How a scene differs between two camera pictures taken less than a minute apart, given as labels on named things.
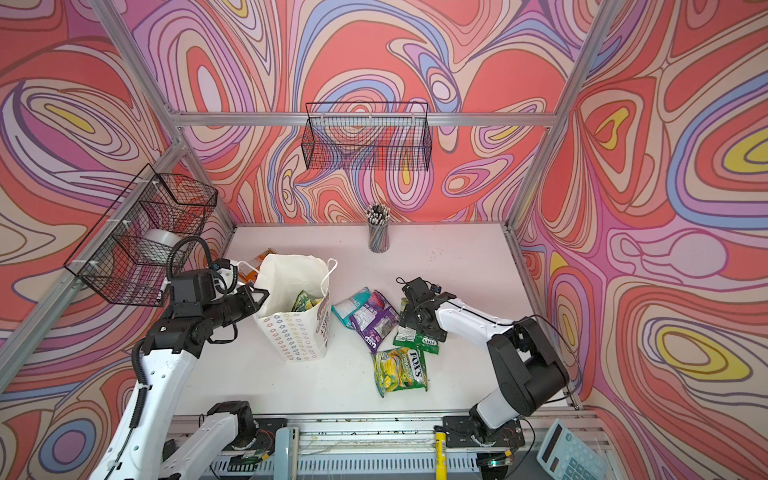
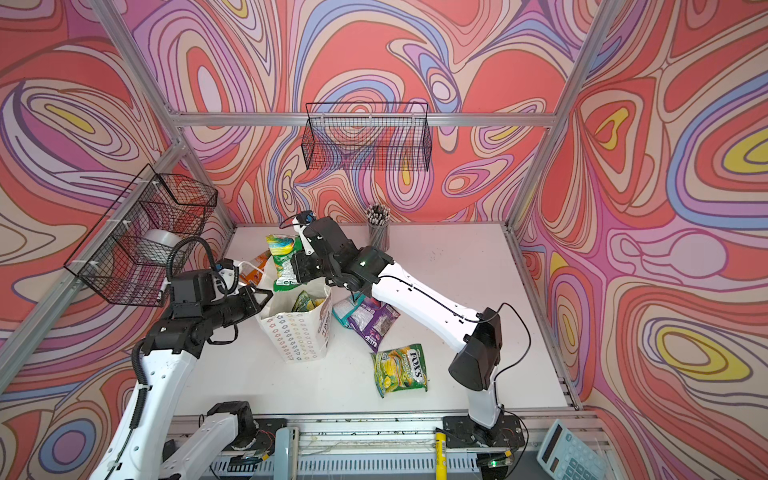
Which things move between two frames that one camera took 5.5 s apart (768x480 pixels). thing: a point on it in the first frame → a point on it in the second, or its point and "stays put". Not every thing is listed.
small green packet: (303, 303) stays put
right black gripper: (409, 318) → (300, 261)
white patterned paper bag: (297, 312) stays put
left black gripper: (249, 304) stays put
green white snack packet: (409, 337) → (282, 249)
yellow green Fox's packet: (399, 369) stays put
